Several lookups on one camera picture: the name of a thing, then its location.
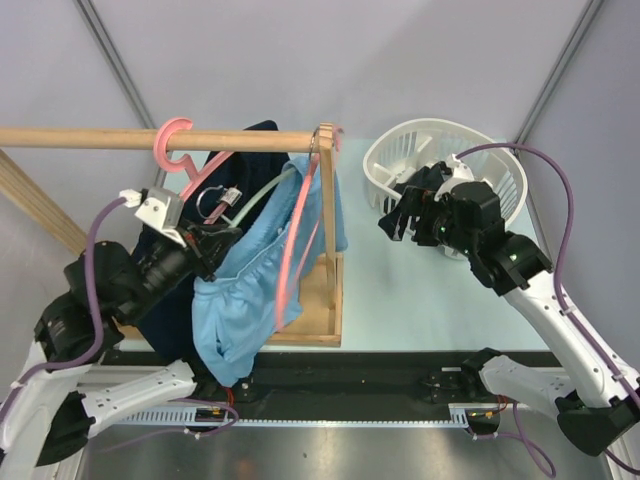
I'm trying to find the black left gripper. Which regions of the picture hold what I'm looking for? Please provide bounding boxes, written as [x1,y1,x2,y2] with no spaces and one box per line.
[124,215,244,322]

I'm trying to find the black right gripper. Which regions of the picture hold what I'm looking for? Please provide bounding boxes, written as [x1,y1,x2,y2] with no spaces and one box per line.
[378,185,476,257]

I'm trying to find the light blue shorts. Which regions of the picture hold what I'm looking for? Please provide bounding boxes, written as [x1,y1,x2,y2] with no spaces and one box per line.
[192,156,325,387]

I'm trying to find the pink plastic hanger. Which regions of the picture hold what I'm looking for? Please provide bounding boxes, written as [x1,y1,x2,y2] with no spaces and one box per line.
[152,117,241,227]

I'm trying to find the pale green hanger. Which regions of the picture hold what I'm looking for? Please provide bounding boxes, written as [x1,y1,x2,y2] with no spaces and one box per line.
[196,166,301,229]

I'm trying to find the pink hanger with metal hook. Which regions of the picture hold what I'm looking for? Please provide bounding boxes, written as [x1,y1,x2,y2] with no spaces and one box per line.
[274,124,346,331]

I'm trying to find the dark grey shorts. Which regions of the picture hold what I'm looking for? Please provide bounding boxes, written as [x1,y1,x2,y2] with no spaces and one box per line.
[393,162,451,195]

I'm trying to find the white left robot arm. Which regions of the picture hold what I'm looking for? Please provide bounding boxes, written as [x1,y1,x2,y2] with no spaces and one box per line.
[1,224,241,479]

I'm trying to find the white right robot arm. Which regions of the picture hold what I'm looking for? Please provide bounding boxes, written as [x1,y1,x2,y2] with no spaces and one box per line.
[378,181,639,456]

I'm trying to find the navy blue shorts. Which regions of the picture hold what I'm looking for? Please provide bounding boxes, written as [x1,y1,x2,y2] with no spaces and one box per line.
[137,152,289,362]

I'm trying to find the white plastic laundry basket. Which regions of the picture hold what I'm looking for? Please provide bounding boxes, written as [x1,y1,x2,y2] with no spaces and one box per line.
[363,118,528,227]

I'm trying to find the wooden rack rod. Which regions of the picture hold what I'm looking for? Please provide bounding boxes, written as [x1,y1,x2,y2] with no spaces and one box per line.
[1,127,312,152]

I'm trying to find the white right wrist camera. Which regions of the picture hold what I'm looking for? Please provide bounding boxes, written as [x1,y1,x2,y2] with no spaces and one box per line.
[436,154,475,198]

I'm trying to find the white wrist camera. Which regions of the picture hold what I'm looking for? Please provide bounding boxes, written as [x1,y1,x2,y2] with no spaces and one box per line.
[436,154,475,198]
[119,187,186,247]

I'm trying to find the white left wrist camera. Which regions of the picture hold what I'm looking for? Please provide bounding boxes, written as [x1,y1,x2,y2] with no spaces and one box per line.
[119,187,186,247]

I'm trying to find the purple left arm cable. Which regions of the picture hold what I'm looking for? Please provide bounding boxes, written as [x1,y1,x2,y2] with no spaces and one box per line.
[0,195,239,451]

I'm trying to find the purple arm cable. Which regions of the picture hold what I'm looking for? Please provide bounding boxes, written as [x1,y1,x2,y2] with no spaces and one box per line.
[0,195,239,451]
[454,142,640,476]

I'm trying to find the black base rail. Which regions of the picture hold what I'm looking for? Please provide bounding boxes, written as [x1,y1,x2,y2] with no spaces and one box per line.
[99,349,566,426]

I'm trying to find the white slotted cable duct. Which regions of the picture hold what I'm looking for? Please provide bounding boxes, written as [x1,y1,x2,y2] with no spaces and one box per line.
[109,402,473,429]

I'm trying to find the wooden rack left post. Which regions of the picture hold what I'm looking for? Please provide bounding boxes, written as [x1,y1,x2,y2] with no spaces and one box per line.
[1,151,87,255]

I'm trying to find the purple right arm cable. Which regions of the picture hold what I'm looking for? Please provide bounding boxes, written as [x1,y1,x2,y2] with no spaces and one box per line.
[454,142,640,476]

